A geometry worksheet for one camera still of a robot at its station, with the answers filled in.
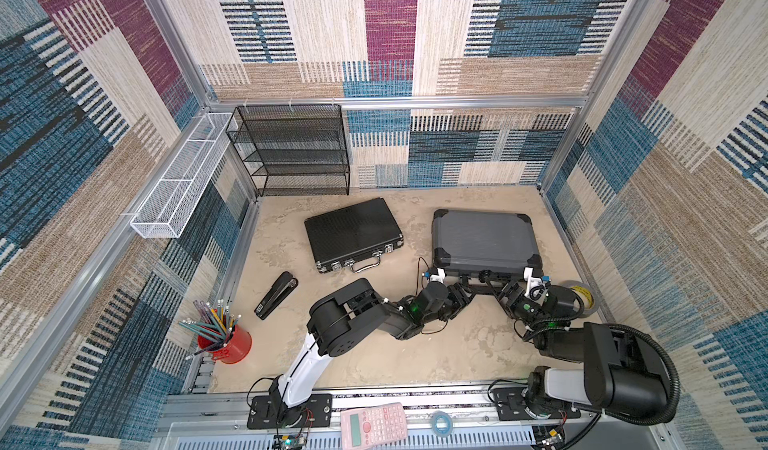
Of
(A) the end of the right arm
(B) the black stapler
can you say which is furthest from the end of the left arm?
(B) the black stapler

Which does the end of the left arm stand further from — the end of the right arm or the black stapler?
the black stapler

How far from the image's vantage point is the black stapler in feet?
2.92
